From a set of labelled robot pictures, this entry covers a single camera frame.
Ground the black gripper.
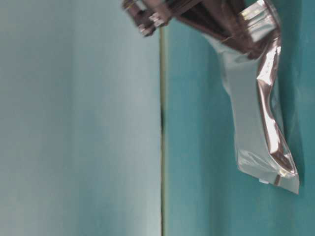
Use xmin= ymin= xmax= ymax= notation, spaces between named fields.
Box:
xmin=122 ymin=0 xmax=170 ymax=37

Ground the silver zip bag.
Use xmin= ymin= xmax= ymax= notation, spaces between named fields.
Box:
xmin=172 ymin=0 xmax=300 ymax=193

